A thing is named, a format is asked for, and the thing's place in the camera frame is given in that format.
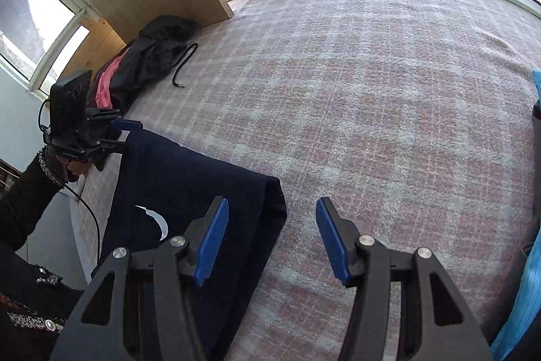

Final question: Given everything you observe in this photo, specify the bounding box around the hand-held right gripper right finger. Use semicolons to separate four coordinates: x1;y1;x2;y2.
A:
315;196;494;361

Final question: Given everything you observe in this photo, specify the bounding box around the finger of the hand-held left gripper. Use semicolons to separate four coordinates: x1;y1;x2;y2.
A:
111;119;144;131
93;140;130;171

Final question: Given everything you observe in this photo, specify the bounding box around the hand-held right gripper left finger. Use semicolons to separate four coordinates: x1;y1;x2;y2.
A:
50;196;230;361

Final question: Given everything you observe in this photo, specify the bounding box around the navy blue shirt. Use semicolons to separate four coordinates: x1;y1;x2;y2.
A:
91;128;283;361

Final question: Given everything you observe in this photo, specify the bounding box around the person's left forearm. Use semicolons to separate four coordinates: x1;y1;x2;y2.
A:
0;158;64;252

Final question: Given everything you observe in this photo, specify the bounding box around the person's left hand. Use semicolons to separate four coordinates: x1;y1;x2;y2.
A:
39;144;91;187

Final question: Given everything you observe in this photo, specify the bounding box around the pink garment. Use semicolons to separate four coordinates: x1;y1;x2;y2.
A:
94;57;127;110

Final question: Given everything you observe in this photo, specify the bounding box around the slatted wooden board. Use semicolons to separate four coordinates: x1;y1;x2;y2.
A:
63;18;127;91

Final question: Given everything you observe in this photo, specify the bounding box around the dark grey garment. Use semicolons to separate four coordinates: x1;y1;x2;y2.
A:
108;15;201;110

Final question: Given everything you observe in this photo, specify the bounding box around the pink plaid blanket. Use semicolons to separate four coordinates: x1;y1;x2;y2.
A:
70;0;541;361

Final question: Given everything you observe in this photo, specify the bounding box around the person's black clothing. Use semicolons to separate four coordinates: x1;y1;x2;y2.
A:
0;243;85;361

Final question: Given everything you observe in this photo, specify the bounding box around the light blue folded garment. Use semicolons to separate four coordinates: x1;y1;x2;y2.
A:
490;69;541;361

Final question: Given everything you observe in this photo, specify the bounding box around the black cord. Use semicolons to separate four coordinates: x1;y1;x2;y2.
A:
171;42;199;89

